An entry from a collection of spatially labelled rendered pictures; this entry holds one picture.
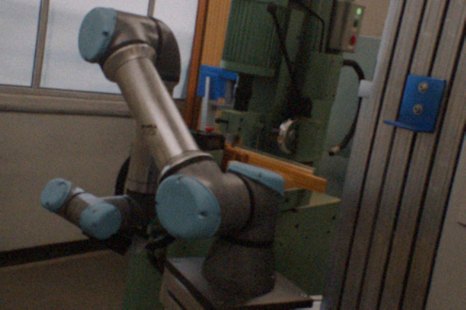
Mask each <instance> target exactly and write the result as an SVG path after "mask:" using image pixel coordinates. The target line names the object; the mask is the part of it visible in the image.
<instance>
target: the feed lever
mask: <svg viewBox="0 0 466 310"><path fill-rule="evenodd" d="M278 9H279V6H278V3H277V2H276V1H269V2H267V4H266V11H267V12H268V13H269V14H271V15H272V19H273V21H274V25H275V28H276V32H277V36H278V39H279V42H280V46H281V49H282V51H283V55H284V58H285V62H286V65H287V68H288V73H289V75H290V78H291V82H292V85H293V90H294V92H295V95H296V96H295V98H294V99H292V101H291V107H290V109H291V113H292V114H295V115H299V116H304V117H306V116H307V117H308V118H312V114H311V112H312V107H313V105H312V101H311V100H310V99H307V98H301V97H300V94H299V90H298V87H297V83H296V79H295V76H294V74H293V69H292V66H291V62H290V59H289V57H288V52H287V49H286V47H285V42H284V39H283V35H282V31H281V29H280V24H279V22H278V19H277V15H276V11H278Z"/></svg>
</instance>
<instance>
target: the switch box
mask: <svg viewBox="0 0 466 310"><path fill-rule="evenodd" d="M358 8H359V9H360V14H359V15H357V9H358ZM365 9H366V6H364V5H362V4H358V3H355V2H353V1H343V0H336V6H335V10H334V14H333V25H332V29H331V39H330V44H329V45H328V48H329V49H336V50H340V51H345V52H353V53H355V50H356V48H357V46H358V39H359V35H360V29H361V25H362V21H363V14H364V13H365ZM356 15H357V16H359V19H357V18H355V16H356ZM355 20H357V21H358V26H357V27H355V26H354V21H355ZM352 28H356V29H357V30H356V31H354V30H353V29H352ZM352 36H356V39H357V41H356V43H355V44H353V45H351V44H350V39H351V37H352ZM348 45H350V46H352V48H348Z"/></svg>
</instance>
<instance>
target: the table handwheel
mask: <svg viewBox="0 0 466 310"><path fill-rule="evenodd" d="M130 157H131V155H129V156H128V157H127V158H126V160H125V162H124V163H123V165H122V167H121V169H120V171H119V174H118V176H117V179H116V182H115V187H114V196H123V195H125V183H126V180H127V176H128V172H129V167H130ZM147 229H148V226H142V230H143V231H145V232H146V233H147ZM176 239H177V238H176V237H174V236H173V235H171V234H170V233H167V234H166V235H164V236H163V237H161V238H159V239H153V242H149V243H148V244H147V245H146V246H145V249H147V250H158V249H160V248H163V247H166V246H168V245H169V244H170V243H173V242H174V241H175V240H176Z"/></svg>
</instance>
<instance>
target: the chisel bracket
mask: <svg viewBox="0 0 466 310"><path fill-rule="evenodd" d="M221 119H223V120H227V121H229V123H228V124H226V123H222V122H221V123H220V125H219V130H220V131H222V132H227V133H229V134H232V137H233V138H238V135H257V134H258V129H259V127H256V122H260V120H262V119H263V114H258V113H255V112H252V111H248V112H243V111H236V110H222V113H221Z"/></svg>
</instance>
